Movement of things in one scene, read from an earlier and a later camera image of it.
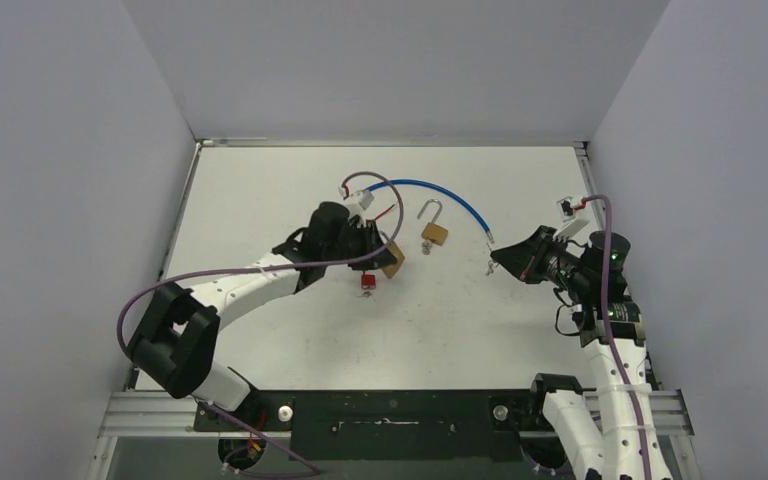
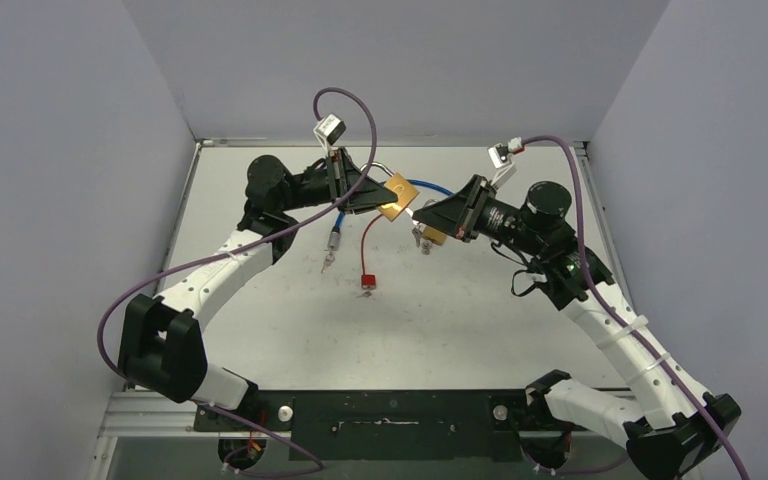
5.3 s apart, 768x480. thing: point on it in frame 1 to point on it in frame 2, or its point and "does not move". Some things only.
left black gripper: x=370 y=236 to x=366 y=196
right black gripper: x=536 y=257 to x=470 y=211
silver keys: x=491 y=263 to x=416 y=233
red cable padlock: x=368 y=281 does not move
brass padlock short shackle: x=391 y=270 to x=405 y=191
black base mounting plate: x=384 y=425 does not move
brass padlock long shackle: x=433 y=231 does not move
